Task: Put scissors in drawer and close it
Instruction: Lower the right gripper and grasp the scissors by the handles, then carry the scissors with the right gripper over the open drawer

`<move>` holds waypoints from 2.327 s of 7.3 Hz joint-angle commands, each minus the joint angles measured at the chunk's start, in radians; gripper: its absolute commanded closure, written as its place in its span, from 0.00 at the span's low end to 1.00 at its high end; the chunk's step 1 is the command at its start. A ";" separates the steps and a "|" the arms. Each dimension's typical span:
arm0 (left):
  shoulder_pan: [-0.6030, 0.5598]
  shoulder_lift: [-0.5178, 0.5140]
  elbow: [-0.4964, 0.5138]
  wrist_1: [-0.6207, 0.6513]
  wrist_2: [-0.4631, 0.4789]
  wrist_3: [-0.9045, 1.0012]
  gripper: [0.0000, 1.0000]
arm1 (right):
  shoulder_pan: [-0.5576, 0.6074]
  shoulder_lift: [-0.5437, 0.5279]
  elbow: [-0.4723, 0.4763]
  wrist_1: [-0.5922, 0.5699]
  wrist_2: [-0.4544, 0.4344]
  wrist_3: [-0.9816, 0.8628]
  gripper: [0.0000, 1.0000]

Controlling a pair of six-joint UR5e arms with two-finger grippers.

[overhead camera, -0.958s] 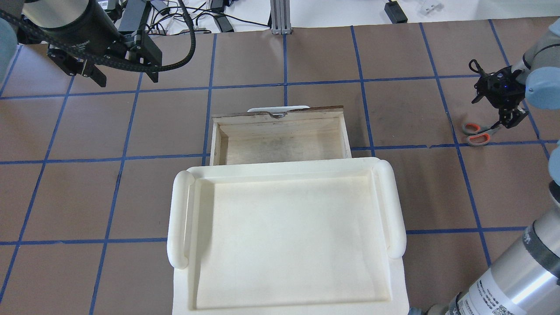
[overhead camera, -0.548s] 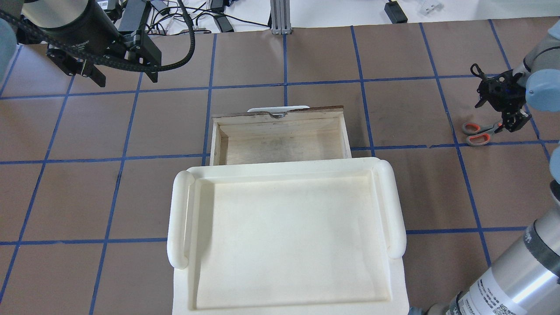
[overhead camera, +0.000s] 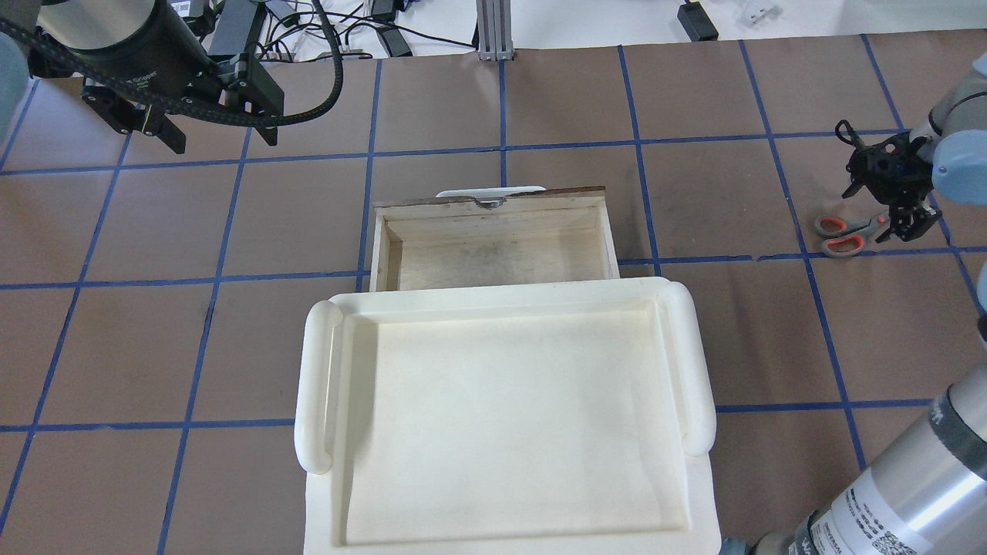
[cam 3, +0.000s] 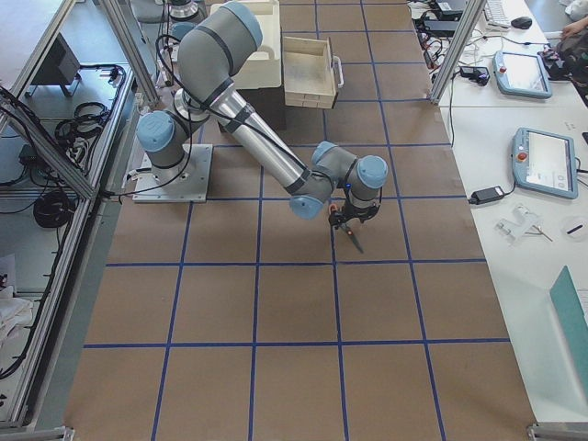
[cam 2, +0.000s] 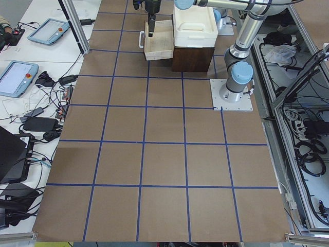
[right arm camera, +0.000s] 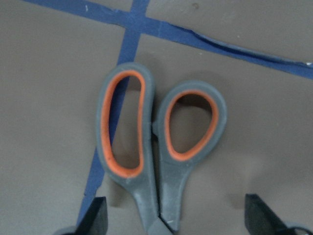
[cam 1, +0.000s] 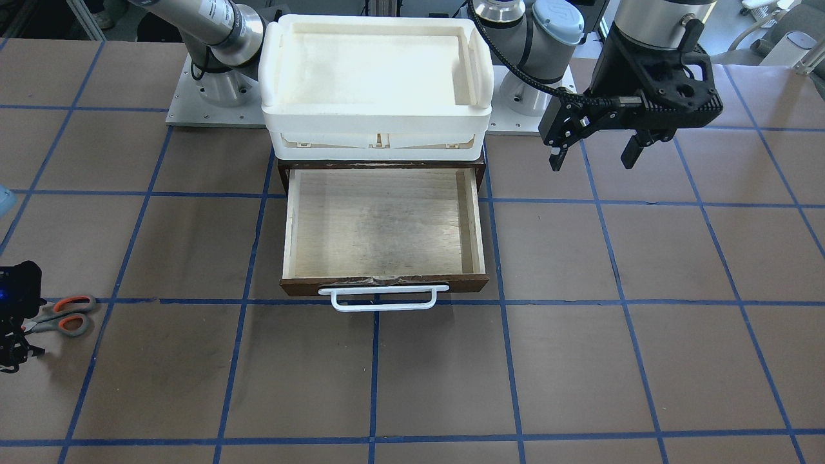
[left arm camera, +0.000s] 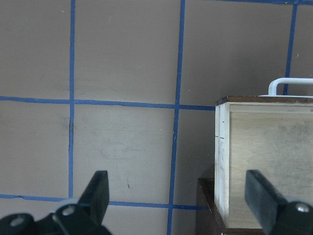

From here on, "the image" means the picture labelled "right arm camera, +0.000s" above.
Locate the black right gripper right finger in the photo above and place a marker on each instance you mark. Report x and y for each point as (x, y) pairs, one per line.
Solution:
(261, 220)

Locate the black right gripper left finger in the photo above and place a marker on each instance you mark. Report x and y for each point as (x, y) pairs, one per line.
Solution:
(95, 221)

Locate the grey orange handled scissors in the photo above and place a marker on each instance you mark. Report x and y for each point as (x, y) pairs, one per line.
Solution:
(158, 182)

